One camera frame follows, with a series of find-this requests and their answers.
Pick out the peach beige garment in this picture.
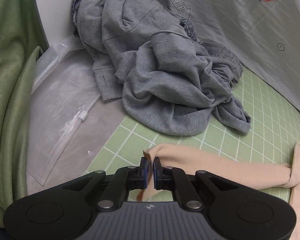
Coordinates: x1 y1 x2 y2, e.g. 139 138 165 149
143 142 300 239

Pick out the clear plastic zipper bag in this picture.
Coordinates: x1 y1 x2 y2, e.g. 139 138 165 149
26 37 100 185

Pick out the grey sweatshirt pile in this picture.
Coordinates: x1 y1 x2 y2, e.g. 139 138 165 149
77 0 251 136

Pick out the green grid bed sheet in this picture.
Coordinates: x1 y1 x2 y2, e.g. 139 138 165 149
83 65 300 204

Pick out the grey printed duvet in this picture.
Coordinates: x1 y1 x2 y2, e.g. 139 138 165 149
158 0 300 111

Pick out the green curtain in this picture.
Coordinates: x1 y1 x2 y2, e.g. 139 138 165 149
0 0 47 228

